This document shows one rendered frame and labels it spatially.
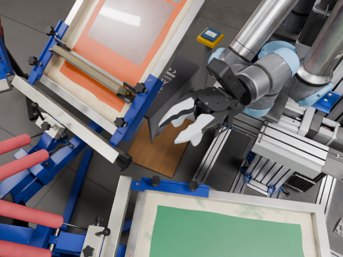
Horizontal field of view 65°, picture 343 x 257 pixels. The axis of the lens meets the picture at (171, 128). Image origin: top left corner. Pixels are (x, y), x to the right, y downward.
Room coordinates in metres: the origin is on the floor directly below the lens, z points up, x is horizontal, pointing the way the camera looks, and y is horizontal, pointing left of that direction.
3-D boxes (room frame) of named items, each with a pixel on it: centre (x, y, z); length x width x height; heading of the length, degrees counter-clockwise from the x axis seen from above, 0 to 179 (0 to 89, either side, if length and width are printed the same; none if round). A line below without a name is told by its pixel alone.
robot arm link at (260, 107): (0.47, -0.23, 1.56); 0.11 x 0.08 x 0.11; 37
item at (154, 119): (0.99, 0.01, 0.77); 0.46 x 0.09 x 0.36; 142
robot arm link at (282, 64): (0.45, -0.24, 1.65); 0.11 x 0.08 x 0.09; 127
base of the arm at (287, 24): (1.15, -0.61, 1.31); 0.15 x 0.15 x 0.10
